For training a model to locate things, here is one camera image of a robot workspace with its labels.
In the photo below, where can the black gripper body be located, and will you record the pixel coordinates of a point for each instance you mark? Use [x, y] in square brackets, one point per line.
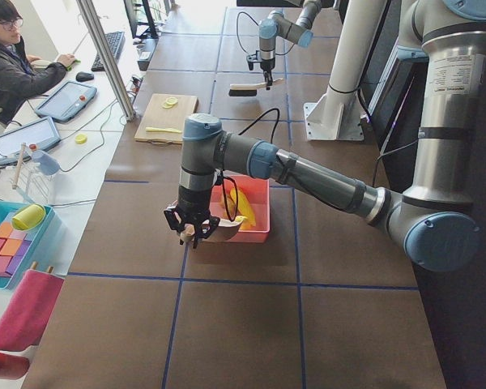
[266, 65]
[193, 201]

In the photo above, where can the beige plastic dustpan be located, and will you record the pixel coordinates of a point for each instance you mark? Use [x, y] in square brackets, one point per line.
[225, 230]

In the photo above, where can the white brush black bristles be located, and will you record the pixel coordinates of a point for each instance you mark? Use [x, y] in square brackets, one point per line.
[251, 89]

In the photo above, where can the yellow corn cob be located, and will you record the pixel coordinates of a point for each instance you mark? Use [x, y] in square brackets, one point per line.
[243, 205]

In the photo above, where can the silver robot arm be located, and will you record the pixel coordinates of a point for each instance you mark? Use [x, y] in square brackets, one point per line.
[430, 220]
[276, 25]

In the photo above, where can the pink plastic bin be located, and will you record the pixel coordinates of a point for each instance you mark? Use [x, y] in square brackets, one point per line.
[222, 209]

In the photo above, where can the yellow plastic knife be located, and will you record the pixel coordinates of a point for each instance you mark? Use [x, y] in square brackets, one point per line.
[169, 130]

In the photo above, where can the white mounting column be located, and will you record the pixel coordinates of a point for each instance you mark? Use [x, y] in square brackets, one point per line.
[336, 115]

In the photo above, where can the wooden cutting board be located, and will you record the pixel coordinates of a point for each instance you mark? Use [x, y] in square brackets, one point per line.
[156, 116]

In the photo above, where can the lemon slice on desk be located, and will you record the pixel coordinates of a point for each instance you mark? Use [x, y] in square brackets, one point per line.
[80, 138]

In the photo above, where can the blue cup on rack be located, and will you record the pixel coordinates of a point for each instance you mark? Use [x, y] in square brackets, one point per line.
[46, 163]

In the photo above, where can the yellow cup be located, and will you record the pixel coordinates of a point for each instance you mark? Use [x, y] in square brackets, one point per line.
[28, 217]

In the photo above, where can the upper blue teach pendant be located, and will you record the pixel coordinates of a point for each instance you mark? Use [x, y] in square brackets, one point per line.
[66, 102]

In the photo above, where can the blue teach pendant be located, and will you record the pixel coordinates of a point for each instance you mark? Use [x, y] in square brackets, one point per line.
[66, 102]
[42, 132]

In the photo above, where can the blue tray with blocks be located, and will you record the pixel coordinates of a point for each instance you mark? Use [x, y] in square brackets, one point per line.
[19, 250]

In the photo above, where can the black computer mouse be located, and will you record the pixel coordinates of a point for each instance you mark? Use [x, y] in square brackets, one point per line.
[84, 76]

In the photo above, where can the lower blue teach pendant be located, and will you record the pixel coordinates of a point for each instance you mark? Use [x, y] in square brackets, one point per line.
[42, 132]

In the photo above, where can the pink cloth on rack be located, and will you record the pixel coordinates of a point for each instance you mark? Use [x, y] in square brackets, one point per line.
[24, 321]

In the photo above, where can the seated person dark jacket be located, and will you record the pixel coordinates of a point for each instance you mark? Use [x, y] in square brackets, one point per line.
[18, 80]

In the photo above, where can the aluminium frame post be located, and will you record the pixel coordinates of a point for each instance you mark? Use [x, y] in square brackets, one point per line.
[92, 21]

